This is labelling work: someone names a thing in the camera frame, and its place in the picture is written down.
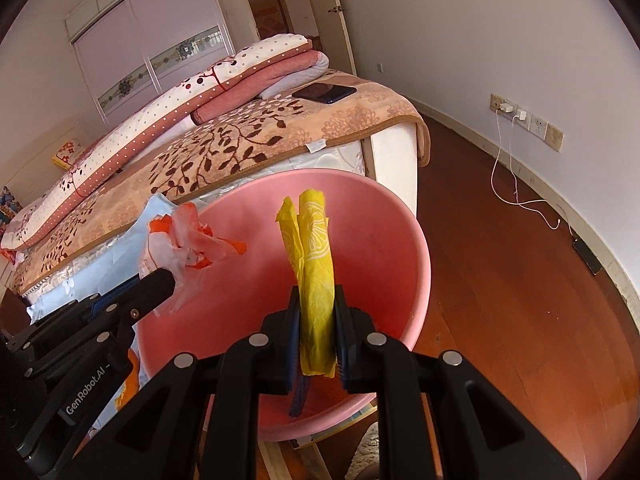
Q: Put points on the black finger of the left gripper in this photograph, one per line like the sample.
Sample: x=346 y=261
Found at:
x=140 y=300

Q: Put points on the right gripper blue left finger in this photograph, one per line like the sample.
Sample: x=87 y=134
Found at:
x=296 y=376

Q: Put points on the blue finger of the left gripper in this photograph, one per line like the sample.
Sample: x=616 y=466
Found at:
x=113 y=295

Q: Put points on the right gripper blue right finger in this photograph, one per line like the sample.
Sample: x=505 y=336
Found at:
x=341 y=333

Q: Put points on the red orange plastic bag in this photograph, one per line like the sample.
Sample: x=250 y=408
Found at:
x=189 y=250

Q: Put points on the orange peel piece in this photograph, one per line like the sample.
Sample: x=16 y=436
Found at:
x=131 y=385

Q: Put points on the light blue cloth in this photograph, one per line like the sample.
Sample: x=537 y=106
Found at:
x=108 y=267

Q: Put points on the pink plastic bucket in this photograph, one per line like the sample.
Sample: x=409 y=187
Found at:
x=329 y=233

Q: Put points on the colourful pillow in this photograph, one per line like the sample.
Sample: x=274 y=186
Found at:
x=9 y=208

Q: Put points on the cream wooden headboard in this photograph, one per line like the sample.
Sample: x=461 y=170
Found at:
x=27 y=169

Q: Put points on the yellow red pillow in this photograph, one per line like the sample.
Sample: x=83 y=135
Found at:
x=68 y=154

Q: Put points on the white quilted mattress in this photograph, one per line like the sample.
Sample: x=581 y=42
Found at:
x=388 y=156

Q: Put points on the brown leaf-pattern blanket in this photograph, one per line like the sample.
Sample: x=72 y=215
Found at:
x=250 y=138

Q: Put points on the black smartphone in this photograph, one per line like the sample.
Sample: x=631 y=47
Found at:
x=324 y=93

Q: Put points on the pink folded blanket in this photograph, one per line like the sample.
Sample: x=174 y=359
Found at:
x=265 y=84

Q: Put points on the white sliding wardrobe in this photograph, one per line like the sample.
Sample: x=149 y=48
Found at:
x=131 y=51

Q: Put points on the cream room door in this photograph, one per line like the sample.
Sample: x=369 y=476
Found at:
x=338 y=45

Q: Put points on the wall socket strip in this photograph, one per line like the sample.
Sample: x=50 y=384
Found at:
x=543 y=130

